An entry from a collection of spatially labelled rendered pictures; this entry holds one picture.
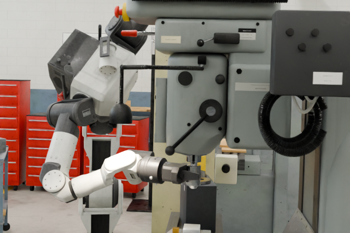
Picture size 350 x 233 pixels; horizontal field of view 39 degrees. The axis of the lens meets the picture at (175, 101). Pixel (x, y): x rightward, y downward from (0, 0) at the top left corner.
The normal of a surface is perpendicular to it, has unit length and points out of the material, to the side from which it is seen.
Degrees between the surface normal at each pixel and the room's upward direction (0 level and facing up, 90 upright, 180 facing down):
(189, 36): 90
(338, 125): 90
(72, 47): 58
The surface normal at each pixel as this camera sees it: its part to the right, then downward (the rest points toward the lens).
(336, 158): -0.69, -0.19
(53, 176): -0.17, -0.46
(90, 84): 0.14, -0.48
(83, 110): 0.87, -0.07
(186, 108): -0.07, 0.05
